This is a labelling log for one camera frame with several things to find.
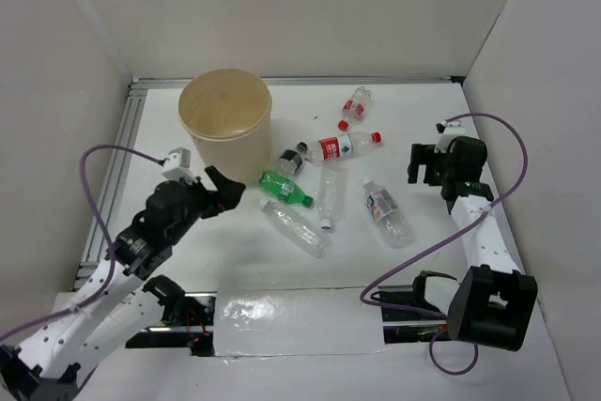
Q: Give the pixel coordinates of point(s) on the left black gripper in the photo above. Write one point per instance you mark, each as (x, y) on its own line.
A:
(227, 195)

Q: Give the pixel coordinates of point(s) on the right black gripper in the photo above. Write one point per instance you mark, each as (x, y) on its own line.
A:
(423, 155)

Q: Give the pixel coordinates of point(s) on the green plastic bottle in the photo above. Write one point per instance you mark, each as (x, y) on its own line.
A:
(284, 189)

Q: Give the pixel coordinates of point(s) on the blue white label bottle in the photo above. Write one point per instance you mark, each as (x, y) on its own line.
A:
(385, 214)

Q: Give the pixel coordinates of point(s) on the black label bottle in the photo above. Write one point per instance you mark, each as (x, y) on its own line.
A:
(291, 160)

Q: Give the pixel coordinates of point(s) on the clear crushed bottle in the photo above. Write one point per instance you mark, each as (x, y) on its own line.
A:
(294, 227)

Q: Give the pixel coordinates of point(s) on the small red label bottle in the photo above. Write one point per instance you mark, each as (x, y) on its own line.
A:
(354, 108)

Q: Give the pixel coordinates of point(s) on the large red label bottle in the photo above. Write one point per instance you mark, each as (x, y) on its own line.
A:
(342, 147)

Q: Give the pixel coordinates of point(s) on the clear bottle blue cap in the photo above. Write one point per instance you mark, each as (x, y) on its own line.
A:
(331, 196)

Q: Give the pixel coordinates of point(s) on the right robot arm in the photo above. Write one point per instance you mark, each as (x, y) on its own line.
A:
(492, 305)

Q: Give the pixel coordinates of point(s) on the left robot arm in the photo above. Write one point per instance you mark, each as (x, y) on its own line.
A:
(123, 296)

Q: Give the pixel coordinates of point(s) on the beige round bin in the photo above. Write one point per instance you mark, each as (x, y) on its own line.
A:
(227, 112)

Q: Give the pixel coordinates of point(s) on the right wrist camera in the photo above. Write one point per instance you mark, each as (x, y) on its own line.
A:
(448, 131)

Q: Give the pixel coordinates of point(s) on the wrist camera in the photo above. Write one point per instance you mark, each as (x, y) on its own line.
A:
(176, 165)
(448, 131)

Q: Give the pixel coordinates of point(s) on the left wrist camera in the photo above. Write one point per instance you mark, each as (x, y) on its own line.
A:
(176, 165)

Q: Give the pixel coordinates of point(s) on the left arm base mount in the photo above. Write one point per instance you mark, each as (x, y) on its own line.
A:
(192, 330)

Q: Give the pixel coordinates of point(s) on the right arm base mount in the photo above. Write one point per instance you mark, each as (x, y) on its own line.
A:
(406, 327)

